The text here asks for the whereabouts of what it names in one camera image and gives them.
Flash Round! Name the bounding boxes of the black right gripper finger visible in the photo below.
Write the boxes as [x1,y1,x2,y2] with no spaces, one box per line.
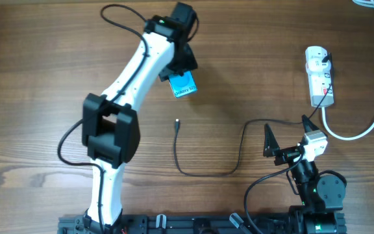
[263,123,280,157]
[301,114,319,133]

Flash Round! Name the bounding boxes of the blue Galaxy smartphone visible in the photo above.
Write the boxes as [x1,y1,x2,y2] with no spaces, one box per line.
[169,71,197,98]

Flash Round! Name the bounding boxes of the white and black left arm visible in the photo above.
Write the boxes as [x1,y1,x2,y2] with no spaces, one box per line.
[58,3,199,233]

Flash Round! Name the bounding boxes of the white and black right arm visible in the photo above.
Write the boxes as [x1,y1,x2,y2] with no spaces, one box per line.
[243,115,347,233]

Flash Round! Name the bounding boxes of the white power strip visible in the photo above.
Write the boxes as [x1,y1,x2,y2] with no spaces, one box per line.
[305,46,334,108]

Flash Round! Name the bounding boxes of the black USB charging cable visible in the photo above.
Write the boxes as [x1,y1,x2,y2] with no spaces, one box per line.
[173,51,334,178]

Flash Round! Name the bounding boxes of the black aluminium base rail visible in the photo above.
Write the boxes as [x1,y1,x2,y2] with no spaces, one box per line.
[56,213,347,234]

